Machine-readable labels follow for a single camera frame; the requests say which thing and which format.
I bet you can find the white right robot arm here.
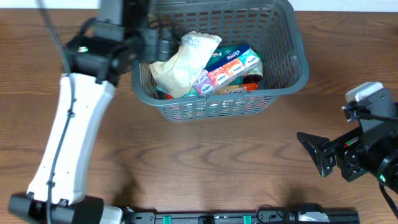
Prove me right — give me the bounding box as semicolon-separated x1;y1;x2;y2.
297;103;397;192

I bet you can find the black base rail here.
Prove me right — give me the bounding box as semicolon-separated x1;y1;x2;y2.
122;203;361;224

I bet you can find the beige paper pouch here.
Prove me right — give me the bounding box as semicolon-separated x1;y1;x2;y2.
149;31;222;98

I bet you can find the light blue snack packet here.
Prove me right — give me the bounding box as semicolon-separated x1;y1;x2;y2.
157;86;200;100

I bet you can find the red spaghetti packet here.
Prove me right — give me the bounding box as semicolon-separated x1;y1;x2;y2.
158;82;264;100

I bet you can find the green lid jar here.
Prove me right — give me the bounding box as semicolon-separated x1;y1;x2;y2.
243;60;264;83

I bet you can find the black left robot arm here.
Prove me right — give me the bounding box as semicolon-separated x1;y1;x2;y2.
8;1;173;223

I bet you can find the Kleenex tissue multipack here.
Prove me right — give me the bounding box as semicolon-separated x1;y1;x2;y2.
193;44;262;96

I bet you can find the green Nescafe coffee bag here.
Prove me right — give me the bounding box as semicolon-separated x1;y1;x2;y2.
205;44;262;86

